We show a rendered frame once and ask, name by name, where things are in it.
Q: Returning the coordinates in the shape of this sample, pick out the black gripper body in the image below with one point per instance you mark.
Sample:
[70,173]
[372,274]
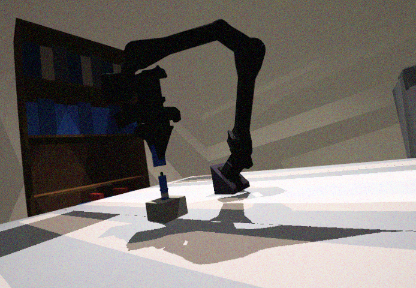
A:
[158,115]

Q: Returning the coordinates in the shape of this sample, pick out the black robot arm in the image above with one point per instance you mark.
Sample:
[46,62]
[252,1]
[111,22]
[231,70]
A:
[249,53]

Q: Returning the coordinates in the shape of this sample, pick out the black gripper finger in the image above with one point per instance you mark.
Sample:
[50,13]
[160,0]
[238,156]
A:
[160,136]
[147,138]

